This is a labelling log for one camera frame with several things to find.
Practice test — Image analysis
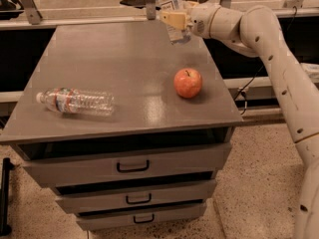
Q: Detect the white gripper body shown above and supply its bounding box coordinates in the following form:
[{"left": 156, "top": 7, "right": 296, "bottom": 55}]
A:
[{"left": 189, "top": 3, "right": 220, "bottom": 39}]

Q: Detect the bottom grey drawer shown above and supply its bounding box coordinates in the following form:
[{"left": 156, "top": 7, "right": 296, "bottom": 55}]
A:
[{"left": 76, "top": 201, "right": 206, "bottom": 231}]

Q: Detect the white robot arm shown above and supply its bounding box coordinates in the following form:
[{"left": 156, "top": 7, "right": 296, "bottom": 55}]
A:
[{"left": 159, "top": 2, "right": 319, "bottom": 239}]

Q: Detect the clear plastic water bottle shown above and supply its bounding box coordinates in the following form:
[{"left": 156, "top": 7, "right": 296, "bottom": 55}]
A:
[{"left": 36, "top": 88, "right": 115, "bottom": 117}]

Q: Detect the red apple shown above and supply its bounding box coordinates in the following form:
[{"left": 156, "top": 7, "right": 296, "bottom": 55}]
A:
[{"left": 173, "top": 68, "right": 202, "bottom": 99}]

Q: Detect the grey metal railing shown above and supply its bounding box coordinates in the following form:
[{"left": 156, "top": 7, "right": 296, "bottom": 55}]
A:
[{"left": 0, "top": 0, "right": 319, "bottom": 30}]

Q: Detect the middle grey drawer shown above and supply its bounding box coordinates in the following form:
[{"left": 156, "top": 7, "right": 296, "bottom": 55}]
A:
[{"left": 56, "top": 179, "right": 216, "bottom": 214}]

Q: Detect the black stand left edge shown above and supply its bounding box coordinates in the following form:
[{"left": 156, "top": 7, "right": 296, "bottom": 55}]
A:
[{"left": 0, "top": 157, "right": 14, "bottom": 236}]

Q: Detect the top grey drawer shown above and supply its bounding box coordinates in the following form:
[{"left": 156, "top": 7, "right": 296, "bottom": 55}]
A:
[{"left": 23, "top": 142, "right": 231, "bottom": 187}]

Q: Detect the grey drawer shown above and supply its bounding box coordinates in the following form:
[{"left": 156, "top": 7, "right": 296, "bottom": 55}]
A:
[
  {"left": 23, "top": 142, "right": 231, "bottom": 187},
  {"left": 76, "top": 201, "right": 206, "bottom": 231},
  {"left": 56, "top": 179, "right": 216, "bottom": 214}
]

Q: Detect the white packet on ledge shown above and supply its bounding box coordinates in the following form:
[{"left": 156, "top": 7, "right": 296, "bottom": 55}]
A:
[{"left": 301, "top": 63, "right": 319, "bottom": 80}]

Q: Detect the grey drawer cabinet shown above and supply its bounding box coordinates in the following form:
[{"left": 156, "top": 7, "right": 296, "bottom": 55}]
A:
[{"left": 1, "top": 21, "right": 241, "bottom": 218}]

